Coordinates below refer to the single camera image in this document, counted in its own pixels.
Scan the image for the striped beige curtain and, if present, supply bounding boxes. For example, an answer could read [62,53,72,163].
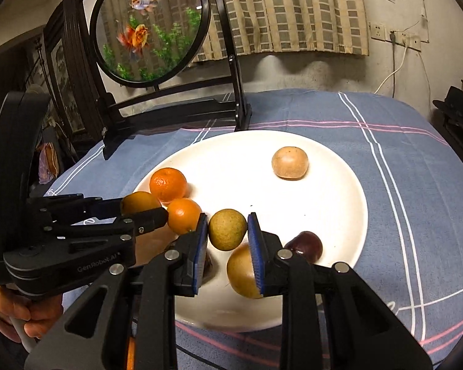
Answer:
[189,0,371,62]

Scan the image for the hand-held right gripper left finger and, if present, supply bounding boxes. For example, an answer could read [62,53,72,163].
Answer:
[23,213,211,370]

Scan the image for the wall power sockets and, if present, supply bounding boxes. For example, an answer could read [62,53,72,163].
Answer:
[388,30,423,51]

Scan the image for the blue plaid tablecloth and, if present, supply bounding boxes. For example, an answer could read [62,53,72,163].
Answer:
[39,88,463,370]

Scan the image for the white power cable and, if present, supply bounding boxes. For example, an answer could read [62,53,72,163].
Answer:
[374,46,410,95]

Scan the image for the yellow-orange round fruit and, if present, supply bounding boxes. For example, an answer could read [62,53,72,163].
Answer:
[121,191,163,216]

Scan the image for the purple bag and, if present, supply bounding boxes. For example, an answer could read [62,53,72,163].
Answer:
[39,142,60,183]

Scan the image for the smooth orange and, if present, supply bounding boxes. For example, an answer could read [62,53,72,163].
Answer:
[167,198,202,235]

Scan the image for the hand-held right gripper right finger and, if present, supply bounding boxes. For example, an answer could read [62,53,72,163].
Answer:
[247,212,435,370]

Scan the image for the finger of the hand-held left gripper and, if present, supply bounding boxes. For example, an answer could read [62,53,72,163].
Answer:
[46,207,169,240]
[27,195,124,222]

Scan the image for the dark wooden framed painting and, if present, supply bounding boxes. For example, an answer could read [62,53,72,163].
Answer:
[42,0,109,143]

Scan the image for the goldfish screen in black frame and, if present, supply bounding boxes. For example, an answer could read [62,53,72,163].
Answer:
[42,0,253,160]

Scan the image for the person's left hand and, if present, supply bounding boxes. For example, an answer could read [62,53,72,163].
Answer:
[0,283,64,340]

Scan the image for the pale passion fruit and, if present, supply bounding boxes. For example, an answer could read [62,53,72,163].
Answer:
[271,146,309,180]

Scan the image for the small green round fruit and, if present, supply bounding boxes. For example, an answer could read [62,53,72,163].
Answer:
[208,208,248,252]

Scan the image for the white round plate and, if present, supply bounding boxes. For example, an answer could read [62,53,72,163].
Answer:
[133,130,368,332]

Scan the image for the bumpy orange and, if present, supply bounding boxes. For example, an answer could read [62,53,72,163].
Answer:
[149,167,188,204]

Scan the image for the black hat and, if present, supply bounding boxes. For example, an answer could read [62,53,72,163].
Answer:
[432,86,463,124]

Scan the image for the tan passion fruit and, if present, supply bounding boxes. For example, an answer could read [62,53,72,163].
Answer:
[226,244,264,299]

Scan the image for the small dark purple plum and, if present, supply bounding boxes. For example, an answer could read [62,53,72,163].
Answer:
[283,231,323,263]

